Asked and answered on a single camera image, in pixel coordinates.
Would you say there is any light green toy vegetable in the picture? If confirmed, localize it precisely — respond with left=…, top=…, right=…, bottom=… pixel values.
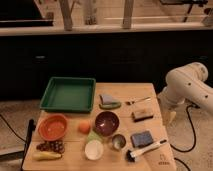
left=86, top=130, right=103, bottom=142

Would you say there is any black clamp left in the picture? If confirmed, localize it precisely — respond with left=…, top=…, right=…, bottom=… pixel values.
left=19, top=118, right=37, bottom=171

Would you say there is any grey folded cloth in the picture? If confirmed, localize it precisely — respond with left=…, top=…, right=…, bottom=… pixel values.
left=100, top=94, right=117, bottom=104

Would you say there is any black cable left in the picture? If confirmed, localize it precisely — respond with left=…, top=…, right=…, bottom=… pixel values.
left=0, top=114, right=27, bottom=143

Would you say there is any orange fruit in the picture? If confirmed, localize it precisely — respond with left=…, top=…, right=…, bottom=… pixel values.
left=78, top=120, right=91, bottom=134

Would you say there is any green plastic tray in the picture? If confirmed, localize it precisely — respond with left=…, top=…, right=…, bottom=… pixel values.
left=40, top=77, right=96, bottom=113

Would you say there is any bunch of dark grapes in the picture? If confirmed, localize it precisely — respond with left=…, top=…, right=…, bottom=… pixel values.
left=36, top=140, right=65, bottom=154

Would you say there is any metal fork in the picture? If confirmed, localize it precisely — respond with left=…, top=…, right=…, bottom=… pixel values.
left=125, top=97, right=151, bottom=105

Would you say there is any wooden whiteboard eraser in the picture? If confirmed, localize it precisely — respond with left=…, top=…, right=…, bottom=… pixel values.
left=131, top=108, right=154, bottom=122

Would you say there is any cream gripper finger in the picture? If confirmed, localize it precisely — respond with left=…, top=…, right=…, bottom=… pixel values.
left=164, top=111, right=176, bottom=126

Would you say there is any white round cup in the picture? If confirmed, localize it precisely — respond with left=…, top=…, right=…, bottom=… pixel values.
left=84, top=140, right=104, bottom=160

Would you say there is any blue sponge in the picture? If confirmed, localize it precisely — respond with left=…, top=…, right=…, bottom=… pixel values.
left=131, top=131, right=153, bottom=148

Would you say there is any red orange bowl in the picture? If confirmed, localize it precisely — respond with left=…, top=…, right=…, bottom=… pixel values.
left=38, top=114, right=68, bottom=141

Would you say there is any white dish brush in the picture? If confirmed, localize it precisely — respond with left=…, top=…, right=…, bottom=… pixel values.
left=126, top=139, right=167, bottom=162

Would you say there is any yellow corn cob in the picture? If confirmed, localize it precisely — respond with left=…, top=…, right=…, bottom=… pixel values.
left=33, top=151, right=62, bottom=161

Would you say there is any purple bowl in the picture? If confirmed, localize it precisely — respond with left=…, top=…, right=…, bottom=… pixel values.
left=94, top=111, right=120, bottom=136

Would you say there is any black cable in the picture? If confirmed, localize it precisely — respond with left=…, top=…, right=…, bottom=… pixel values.
left=170, top=104, right=201, bottom=171
left=0, top=114, right=27, bottom=143

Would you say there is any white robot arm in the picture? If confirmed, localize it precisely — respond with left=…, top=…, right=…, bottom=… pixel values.
left=157, top=62, right=213, bottom=125

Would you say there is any green toy pepper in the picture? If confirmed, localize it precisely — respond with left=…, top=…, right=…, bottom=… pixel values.
left=99, top=103, right=121, bottom=110

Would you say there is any black cable right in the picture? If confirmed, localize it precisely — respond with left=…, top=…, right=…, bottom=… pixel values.
left=170, top=104, right=201, bottom=171

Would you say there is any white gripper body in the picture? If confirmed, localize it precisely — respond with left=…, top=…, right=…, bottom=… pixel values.
left=157, top=93, right=176, bottom=117

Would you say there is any small metal cup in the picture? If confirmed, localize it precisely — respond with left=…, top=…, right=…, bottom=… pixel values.
left=112, top=134, right=126, bottom=150

